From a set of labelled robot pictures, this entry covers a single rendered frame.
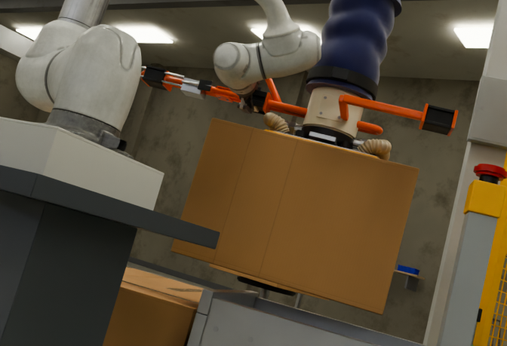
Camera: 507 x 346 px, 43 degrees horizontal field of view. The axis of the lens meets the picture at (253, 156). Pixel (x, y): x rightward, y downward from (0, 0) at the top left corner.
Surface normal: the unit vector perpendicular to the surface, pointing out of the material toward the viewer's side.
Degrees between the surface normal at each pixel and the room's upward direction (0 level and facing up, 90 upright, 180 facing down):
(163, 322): 90
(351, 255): 90
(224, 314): 90
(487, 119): 90
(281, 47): 115
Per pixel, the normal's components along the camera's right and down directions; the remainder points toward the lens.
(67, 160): 0.79, 0.12
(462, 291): -0.17, -0.21
